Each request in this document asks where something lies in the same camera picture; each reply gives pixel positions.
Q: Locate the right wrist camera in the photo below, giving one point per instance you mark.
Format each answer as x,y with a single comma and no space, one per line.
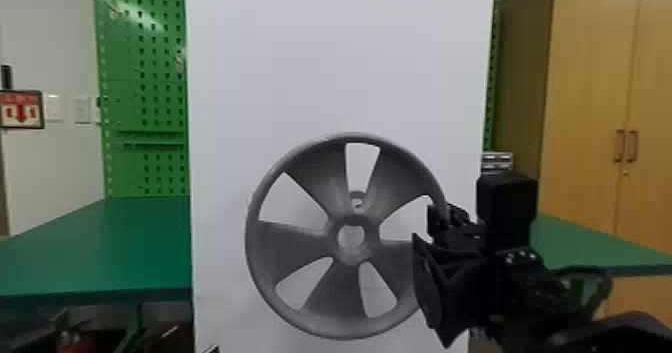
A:
506,202

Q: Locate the wooden cupboard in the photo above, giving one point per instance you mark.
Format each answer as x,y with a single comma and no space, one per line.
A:
588,98

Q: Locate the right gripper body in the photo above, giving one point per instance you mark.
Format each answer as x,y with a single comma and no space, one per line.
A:
501,292

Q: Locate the white panel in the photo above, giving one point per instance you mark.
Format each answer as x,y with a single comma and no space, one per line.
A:
325,56

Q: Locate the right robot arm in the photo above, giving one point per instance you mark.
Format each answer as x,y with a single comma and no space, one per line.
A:
577,328

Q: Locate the white wall switch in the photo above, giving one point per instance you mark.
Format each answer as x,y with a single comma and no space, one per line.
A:
53,107
82,110

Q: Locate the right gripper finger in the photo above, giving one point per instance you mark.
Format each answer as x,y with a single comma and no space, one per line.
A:
446,224
446,292

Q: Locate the grey wheel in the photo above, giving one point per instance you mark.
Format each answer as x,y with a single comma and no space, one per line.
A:
321,172

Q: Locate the red and white wall sign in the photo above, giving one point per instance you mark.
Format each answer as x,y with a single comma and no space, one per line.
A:
21,109

